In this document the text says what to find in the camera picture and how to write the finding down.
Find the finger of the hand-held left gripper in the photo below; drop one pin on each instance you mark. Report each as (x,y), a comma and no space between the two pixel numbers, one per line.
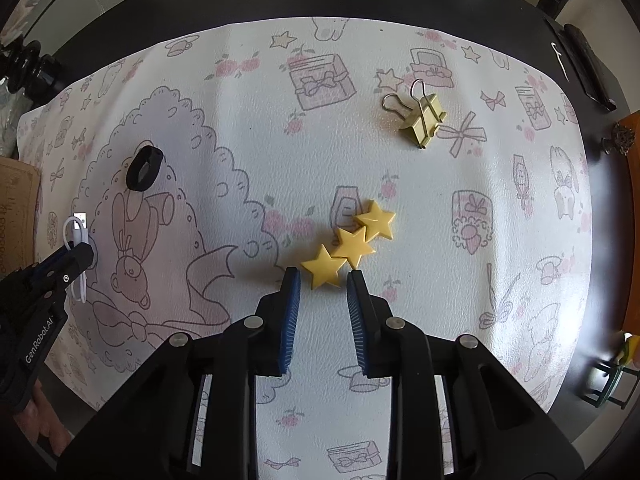
(70,265)

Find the white cartoon printed mat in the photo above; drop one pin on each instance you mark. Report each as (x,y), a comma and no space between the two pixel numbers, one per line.
(320,160)

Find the brown cardboard box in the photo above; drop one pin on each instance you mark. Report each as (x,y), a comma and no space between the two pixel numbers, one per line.
(15,215)

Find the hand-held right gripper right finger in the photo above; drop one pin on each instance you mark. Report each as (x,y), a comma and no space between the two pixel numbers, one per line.
(357,330)

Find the yellow three-star hair clip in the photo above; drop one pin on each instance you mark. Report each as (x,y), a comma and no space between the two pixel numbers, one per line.
(352,247)

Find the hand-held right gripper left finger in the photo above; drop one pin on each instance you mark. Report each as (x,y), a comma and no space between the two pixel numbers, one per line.
(293,320)

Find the black ribbed stand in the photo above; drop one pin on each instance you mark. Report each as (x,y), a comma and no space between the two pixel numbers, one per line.
(25,65)

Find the long black case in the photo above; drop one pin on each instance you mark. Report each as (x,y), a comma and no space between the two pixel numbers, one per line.
(590,67)

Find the person's left hand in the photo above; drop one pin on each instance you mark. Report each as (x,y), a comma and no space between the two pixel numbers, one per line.
(47,432)

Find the yellow-green binder clip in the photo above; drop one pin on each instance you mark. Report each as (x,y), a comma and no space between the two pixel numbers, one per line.
(424,117)

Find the yellow toy figure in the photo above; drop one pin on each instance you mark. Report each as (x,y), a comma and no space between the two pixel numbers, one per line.
(632,347)

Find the small green toy stool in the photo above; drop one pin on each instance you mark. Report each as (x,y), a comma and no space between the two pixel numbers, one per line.
(610,382)

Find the small brown ornament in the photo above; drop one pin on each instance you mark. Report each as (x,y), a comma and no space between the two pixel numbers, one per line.
(620,137)

